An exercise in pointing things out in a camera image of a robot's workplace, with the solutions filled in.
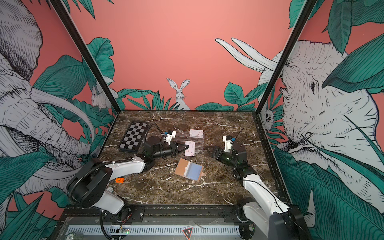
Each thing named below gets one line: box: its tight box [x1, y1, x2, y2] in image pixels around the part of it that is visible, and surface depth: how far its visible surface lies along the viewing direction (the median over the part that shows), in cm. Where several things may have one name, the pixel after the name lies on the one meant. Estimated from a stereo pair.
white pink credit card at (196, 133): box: [190, 129, 204, 139], surface depth 98 cm
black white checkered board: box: [118, 121, 149, 153], surface depth 103 cm
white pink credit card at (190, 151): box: [184, 140, 195, 157], surface depth 81 cm
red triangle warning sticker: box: [182, 227, 193, 240], surface depth 70 cm
